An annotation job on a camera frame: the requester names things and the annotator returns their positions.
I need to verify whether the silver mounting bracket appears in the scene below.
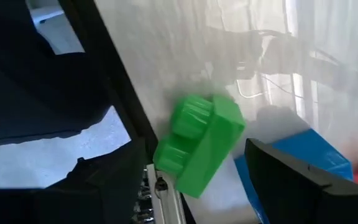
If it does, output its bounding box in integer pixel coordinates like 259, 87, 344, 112
144, 164, 185, 224

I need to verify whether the green toy block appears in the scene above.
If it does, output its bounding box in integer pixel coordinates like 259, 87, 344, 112
152, 94, 247, 199

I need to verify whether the blue toy block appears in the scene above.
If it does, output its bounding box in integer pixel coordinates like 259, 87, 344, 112
233, 128, 354, 224

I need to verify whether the black bulky object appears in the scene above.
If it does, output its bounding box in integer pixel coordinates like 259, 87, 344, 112
0, 0, 132, 147

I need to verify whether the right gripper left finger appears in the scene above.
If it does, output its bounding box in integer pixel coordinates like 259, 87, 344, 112
0, 138, 150, 224

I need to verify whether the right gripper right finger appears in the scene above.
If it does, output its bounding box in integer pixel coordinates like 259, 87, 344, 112
244, 139, 358, 224

